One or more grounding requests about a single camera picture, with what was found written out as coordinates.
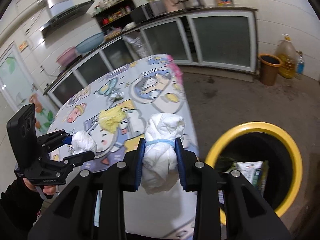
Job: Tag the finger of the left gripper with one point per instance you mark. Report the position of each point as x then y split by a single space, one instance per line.
52 141
70 162

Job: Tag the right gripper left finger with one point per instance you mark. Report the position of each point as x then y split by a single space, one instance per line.
134 166

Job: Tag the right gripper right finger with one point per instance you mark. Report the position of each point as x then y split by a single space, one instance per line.
186 168

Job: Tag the white tissue ball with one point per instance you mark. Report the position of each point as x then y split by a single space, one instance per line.
83 142

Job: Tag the white plastic bag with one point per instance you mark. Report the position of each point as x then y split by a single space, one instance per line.
159 172

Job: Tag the red snack box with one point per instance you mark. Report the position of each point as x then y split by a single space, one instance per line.
247 169

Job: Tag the green milk carton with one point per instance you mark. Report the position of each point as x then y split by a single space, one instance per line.
260 177

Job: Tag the black sleeve forearm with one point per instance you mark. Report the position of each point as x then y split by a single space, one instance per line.
20 207

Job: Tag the yellow trash bin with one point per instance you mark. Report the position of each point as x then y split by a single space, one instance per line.
266 155

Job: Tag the kitchen counter cabinets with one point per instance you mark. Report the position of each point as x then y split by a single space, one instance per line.
221 38

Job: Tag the left hand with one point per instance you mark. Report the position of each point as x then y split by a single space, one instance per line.
48 190

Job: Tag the yellow crumpled plastic bag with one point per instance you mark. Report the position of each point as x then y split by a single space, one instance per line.
110 119

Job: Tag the floral glass door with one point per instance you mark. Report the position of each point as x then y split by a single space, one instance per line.
19 89

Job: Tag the cartoon print tablecloth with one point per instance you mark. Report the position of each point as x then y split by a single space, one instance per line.
150 85

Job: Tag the pink plastic basin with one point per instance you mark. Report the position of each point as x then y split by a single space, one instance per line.
67 57

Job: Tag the blue plastic basket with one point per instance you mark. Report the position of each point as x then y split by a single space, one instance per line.
90 43

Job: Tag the brown waste bucket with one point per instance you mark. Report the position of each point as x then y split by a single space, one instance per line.
269 67

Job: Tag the range hood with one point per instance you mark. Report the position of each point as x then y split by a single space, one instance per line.
46 16

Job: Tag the blue water bottle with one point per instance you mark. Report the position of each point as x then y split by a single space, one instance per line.
300 63

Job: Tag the large cooking oil jug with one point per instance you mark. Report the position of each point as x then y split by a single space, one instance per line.
286 52

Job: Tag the black microwave oven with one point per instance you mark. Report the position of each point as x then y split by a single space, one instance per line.
148 11

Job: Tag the pink thermos jug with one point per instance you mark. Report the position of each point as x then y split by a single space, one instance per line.
171 5

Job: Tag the black camera box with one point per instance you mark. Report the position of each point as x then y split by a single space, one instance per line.
22 136

